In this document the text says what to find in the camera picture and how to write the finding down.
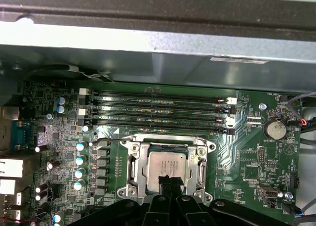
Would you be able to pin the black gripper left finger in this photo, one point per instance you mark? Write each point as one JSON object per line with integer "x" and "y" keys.
{"x": 160, "y": 211}

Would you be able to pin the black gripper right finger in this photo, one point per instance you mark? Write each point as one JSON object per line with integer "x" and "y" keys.
{"x": 190, "y": 211}

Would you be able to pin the silver CPU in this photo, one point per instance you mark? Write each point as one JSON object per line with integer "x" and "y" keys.
{"x": 165, "y": 166}

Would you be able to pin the CPU socket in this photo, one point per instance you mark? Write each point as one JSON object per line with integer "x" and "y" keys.
{"x": 210, "y": 147}

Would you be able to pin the RAM slot black clips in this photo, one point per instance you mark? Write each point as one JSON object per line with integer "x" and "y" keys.
{"x": 185, "y": 107}
{"x": 185, "y": 128}

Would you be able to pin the internal USB port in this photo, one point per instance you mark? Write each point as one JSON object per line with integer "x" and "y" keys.
{"x": 269, "y": 194}

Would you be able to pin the teal top capacitor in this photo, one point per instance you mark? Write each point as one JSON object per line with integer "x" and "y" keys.
{"x": 80, "y": 160}
{"x": 78, "y": 185}
{"x": 79, "y": 173}
{"x": 81, "y": 146}

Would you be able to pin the green motherboard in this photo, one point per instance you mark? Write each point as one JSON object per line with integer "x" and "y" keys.
{"x": 247, "y": 142}

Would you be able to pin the round coin battery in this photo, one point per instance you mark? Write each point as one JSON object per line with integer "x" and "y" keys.
{"x": 275, "y": 129}

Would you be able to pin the black PC case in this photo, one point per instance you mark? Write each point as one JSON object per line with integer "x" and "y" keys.
{"x": 172, "y": 70}

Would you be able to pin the silver USB port stack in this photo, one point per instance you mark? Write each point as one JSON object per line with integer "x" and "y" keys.
{"x": 8, "y": 186}

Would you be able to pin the silver network port block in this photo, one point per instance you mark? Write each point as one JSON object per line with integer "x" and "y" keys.
{"x": 11, "y": 167}

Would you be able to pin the blue serial port connector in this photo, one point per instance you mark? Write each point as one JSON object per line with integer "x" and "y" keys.
{"x": 23, "y": 134}

